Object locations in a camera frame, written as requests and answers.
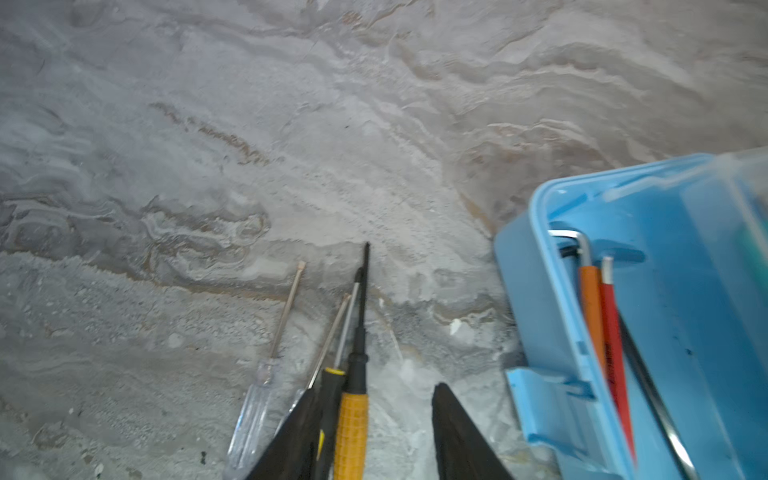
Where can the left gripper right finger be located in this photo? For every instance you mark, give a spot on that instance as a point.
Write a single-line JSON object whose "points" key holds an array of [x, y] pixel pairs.
{"points": [[461, 450]]}

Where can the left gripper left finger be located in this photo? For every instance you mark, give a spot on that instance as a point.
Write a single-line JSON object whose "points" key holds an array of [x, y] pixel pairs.
{"points": [[291, 454]]}

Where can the orange black screwdriver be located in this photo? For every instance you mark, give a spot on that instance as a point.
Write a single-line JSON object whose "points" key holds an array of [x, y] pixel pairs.
{"points": [[352, 429]]}

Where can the yellow black screwdriver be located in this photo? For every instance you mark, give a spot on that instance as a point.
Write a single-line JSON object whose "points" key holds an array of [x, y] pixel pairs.
{"points": [[332, 383]]}

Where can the red handled hex key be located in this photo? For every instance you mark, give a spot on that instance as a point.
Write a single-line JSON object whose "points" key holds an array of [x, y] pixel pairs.
{"points": [[615, 372]]}

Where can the black hex key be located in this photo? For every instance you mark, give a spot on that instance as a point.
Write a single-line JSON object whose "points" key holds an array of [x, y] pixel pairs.
{"points": [[660, 412]]}

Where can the blue plastic tool box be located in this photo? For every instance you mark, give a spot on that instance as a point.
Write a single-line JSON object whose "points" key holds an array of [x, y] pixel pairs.
{"points": [[696, 315]]}

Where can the clear handled screwdriver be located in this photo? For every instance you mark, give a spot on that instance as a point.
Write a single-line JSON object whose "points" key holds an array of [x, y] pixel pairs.
{"points": [[244, 450]]}

